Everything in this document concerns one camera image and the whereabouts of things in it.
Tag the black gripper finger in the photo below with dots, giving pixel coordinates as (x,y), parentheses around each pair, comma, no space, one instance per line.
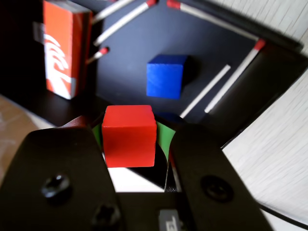
(55,168)
(207,168)

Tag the red wooden cube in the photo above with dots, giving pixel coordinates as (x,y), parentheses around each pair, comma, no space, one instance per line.
(130,137)

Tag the blue wooden cube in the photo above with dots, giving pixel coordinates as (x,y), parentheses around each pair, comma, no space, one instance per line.
(163,79)

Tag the black cardboard box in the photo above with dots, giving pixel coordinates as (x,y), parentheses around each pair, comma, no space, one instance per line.
(134,36)

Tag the orange and white matchbox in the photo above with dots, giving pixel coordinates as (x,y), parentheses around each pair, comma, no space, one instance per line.
(60,48)

